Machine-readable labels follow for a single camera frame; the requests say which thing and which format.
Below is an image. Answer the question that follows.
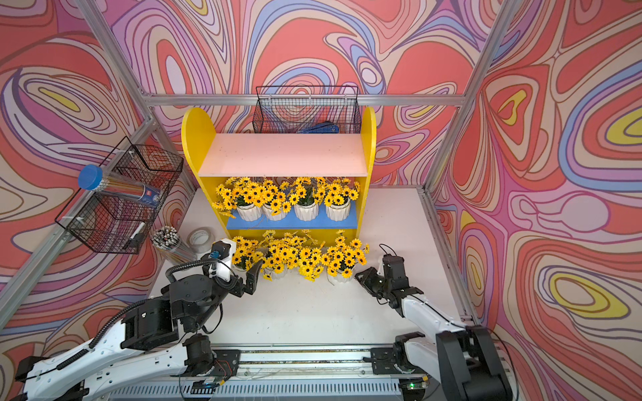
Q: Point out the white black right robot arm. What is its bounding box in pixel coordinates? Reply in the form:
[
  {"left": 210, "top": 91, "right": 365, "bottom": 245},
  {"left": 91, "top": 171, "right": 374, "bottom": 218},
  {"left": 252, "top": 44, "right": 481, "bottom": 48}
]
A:
[{"left": 355, "top": 254, "right": 517, "bottom": 400}]

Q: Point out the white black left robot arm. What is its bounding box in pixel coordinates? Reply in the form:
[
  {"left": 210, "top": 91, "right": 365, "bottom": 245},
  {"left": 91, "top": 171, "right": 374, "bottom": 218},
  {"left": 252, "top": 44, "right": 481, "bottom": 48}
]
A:
[{"left": 15, "top": 258, "right": 263, "bottom": 400}]

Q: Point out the sunflower pot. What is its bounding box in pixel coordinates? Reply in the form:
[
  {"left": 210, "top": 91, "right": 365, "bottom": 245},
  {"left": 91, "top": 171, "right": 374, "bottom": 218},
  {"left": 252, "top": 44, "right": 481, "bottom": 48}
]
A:
[
  {"left": 289, "top": 177, "right": 323, "bottom": 222},
  {"left": 324, "top": 177, "right": 360, "bottom": 222},
  {"left": 212, "top": 177, "right": 264, "bottom": 222},
  {"left": 295, "top": 242, "right": 325, "bottom": 282},
  {"left": 261, "top": 180, "right": 292, "bottom": 222},
  {"left": 321, "top": 230, "right": 370, "bottom": 284},
  {"left": 258, "top": 230, "right": 306, "bottom": 282},
  {"left": 232, "top": 237, "right": 264, "bottom": 272}
]

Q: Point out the black wire basket wall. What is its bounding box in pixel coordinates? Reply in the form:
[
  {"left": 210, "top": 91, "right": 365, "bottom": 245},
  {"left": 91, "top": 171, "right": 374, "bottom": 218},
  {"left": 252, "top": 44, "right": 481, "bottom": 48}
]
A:
[
  {"left": 252, "top": 85, "right": 362, "bottom": 134},
  {"left": 55, "top": 138, "right": 183, "bottom": 254}
]

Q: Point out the black wire basket left wall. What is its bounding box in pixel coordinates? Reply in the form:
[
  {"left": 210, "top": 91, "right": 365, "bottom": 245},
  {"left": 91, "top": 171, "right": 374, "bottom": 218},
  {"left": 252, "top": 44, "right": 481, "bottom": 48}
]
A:
[{"left": 55, "top": 138, "right": 183, "bottom": 254}]

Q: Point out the clear tube with blue cap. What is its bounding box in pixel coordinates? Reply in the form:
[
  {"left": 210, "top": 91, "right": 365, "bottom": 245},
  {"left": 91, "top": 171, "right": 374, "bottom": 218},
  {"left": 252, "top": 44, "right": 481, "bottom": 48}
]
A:
[{"left": 78, "top": 165, "right": 162, "bottom": 208}]

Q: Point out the metal base rail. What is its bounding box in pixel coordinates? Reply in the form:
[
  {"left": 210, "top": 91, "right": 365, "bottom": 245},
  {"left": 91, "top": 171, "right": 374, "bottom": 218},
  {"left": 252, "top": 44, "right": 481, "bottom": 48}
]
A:
[{"left": 94, "top": 343, "right": 518, "bottom": 401}]

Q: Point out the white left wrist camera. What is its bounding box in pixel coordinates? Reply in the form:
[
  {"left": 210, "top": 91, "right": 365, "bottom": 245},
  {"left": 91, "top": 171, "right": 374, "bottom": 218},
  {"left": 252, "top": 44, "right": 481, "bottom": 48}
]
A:
[{"left": 207, "top": 238, "right": 237, "bottom": 282}]

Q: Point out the white tape roll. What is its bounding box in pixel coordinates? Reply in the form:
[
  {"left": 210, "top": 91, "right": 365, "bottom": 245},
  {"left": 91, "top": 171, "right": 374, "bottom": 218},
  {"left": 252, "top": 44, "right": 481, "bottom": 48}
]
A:
[{"left": 187, "top": 227, "right": 215, "bottom": 253}]

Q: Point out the yellow pink blue wooden shelf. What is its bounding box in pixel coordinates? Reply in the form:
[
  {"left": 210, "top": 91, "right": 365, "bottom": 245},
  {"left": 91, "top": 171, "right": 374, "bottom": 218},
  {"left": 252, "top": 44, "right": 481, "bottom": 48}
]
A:
[{"left": 182, "top": 107, "right": 377, "bottom": 242}]

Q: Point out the black wire basket back wall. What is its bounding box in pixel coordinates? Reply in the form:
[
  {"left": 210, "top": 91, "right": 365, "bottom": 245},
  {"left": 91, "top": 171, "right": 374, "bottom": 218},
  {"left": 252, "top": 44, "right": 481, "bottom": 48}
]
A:
[{"left": 252, "top": 85, "right": 362, "bottom": 134}]

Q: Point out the clear cup of pencils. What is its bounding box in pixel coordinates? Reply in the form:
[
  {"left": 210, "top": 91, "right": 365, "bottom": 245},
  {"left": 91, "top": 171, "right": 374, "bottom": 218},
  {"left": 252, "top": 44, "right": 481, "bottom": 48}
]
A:
[{"left": 150, "top": 226, "right": 197, "bottom": 265}]

